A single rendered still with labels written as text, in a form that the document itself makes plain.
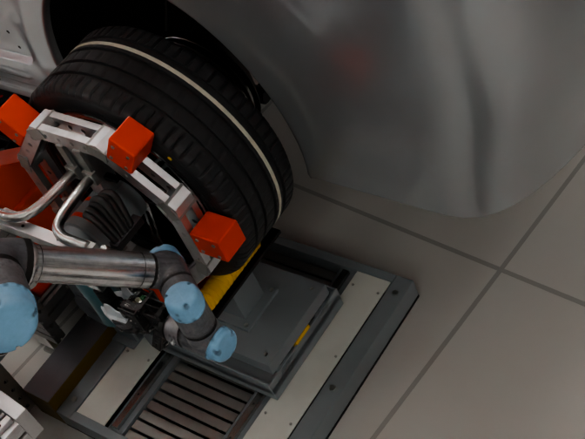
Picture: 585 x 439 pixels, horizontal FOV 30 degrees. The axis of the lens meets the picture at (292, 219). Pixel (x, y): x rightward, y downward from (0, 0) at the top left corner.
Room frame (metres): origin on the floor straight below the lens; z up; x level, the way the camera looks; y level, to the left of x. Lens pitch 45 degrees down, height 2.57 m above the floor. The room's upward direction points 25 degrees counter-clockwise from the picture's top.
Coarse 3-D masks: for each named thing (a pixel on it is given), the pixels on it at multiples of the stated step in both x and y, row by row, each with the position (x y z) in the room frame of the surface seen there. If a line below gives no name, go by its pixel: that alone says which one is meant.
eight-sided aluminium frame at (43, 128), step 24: (48, 120) 2.09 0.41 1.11; (72, 120) 2.04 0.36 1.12; (24, 144) 2.15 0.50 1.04; (72, 144) 2.00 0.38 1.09; (96, 144) 1.93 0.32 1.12; (24, 168) 2.21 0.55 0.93; (48, 168) 2.23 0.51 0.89; (120, 168) 1.88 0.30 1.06; (144, 168) 1.90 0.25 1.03; (144, 192) 1.86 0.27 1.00; (168, 192) 1.84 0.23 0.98; (168, 216) 1.82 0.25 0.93; (192, 216) 1.83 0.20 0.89; (192, 240) 1.80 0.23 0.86; (192, 264) 1.92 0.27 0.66; (216, 264) 1.81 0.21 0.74
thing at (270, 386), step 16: (336, 288) 2.08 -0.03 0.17; (336, 304) 2.07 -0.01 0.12; (320, 320) 2.02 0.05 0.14; (304, 336) 1.97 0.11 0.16; (320, 336) 2.00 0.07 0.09; (176, 352) 2.16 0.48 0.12; (192, 352) 2.09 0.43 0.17; (304, 352) 1.96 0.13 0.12; (208, 368) 2.06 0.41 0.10; (224, 368) 2.00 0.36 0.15; (240, 368) 1.98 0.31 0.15; (256, 368) 1.95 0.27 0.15; (288, 368) 1.91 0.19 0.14; (256, 384) 1.91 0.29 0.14; (272, 384) 1.87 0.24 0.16
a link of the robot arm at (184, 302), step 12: (180, 276) 1.58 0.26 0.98; (168, 288) 1.56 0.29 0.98; (180, 288) 1.53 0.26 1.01; (192, 288) 1.51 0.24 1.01; (168, 300) 1.51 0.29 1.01; (180, 300) 1.50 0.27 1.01; (192, 300) 1.49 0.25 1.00; (204, 300) 1.51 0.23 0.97; (168, 312) 1.51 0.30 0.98; (180, 312) 1.48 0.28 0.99; (192, 312) 1.48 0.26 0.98; (204, 312) 1.49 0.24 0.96; (180, 324) 1.49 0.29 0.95; (192, 324) 1.48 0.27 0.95; (204, 324) 1.48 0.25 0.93; (192, 336) 1.48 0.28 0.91; (204, 336) 1.48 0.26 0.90
